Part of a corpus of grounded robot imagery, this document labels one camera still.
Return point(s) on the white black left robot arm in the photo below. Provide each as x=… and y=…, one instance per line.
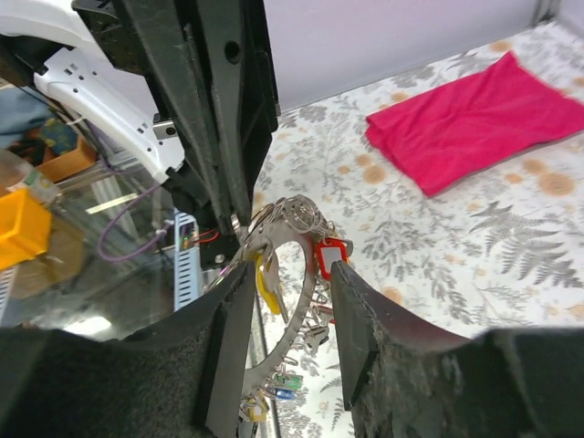
x=46, y=45

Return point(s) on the orange plastic box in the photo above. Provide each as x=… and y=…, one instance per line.
x=25, y=228

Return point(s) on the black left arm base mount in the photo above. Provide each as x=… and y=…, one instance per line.
x=216, y=249

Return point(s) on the clear plastic bottle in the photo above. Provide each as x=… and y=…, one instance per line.
x=16, y=174

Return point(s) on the floral table mat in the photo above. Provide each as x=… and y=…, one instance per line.
x=503, y=248

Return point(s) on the red folded cloth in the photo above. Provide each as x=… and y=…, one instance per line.
x=465, y=126

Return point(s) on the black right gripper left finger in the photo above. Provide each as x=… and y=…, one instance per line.
x=180, y=377

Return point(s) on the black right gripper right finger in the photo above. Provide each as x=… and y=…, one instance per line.
x=402, y=376

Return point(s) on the white slotted cable duct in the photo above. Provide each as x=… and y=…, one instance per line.
x=186, y=257

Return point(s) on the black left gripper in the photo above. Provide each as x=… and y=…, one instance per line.
x=209, y=68

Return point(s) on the wooden tray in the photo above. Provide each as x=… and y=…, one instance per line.
x=58, y=169

